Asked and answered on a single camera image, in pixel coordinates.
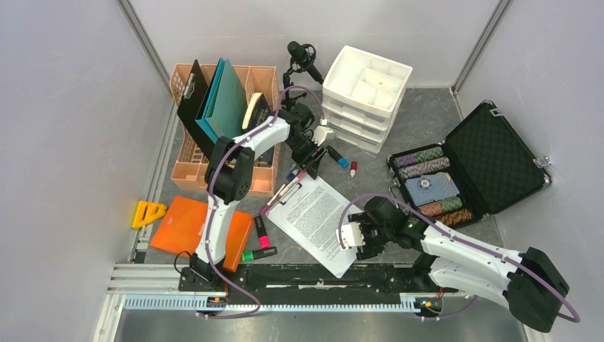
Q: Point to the black microphone on tripod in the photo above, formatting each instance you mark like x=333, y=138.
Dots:
x=302, y=60

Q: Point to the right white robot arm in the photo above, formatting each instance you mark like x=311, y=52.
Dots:
x=528, y=284

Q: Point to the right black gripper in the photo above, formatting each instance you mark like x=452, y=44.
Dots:
x=369, y=249

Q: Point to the blue cap white marker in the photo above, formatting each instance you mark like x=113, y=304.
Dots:
x=292, y=173

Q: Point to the dark blue hardcover book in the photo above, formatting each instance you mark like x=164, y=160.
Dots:
x=257, y=112

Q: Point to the yellow orange block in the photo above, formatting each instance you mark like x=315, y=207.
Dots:
x=146, y=213

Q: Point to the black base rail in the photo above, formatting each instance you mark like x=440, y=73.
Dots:
x=313, y=284

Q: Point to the printed white paper sheet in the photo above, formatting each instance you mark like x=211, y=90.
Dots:
x=310, y=215

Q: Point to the blue highlighter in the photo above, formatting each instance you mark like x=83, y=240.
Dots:
x=336, y=156

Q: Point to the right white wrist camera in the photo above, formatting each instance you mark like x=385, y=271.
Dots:
x=351, y=236

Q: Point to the teal notebook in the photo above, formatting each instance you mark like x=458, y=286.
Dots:
x=208, y=103

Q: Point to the green file folder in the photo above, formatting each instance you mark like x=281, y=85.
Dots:
x=230, y=105

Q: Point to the black clipboard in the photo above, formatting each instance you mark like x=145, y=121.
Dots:
x=193, y=102

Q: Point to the green highlighter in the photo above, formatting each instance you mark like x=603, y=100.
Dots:
x=258, y=254

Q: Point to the white plastic drawer unit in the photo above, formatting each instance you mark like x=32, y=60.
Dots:
x=362, y=94

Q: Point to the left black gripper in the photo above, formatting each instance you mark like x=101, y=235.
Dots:
x=309, y=164

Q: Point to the orange book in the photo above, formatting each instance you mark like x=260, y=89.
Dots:
x=181, y=230

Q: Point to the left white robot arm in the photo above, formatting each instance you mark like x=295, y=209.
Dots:
x=229, y=177

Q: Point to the black open carrying case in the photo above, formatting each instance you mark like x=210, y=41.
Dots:
x=486, y=159

